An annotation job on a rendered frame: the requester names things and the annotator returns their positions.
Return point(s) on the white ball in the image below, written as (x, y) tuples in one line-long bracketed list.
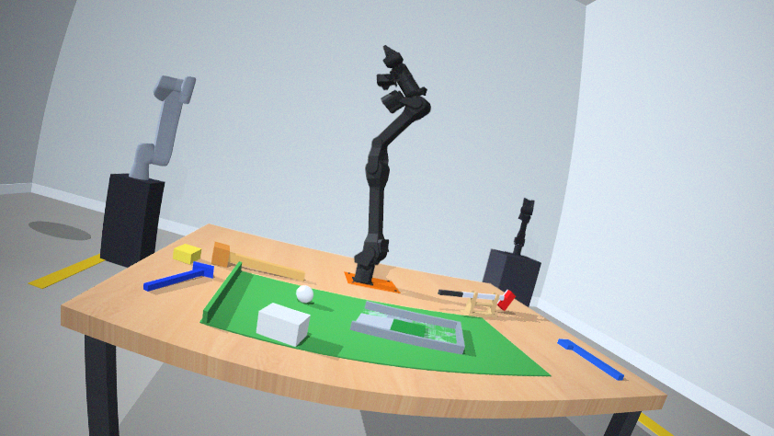
[(305, 294)]

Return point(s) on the yellow block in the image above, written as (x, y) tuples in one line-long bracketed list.
[(187, 253)]

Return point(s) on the green putting mat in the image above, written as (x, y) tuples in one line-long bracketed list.
[(486, 350)]

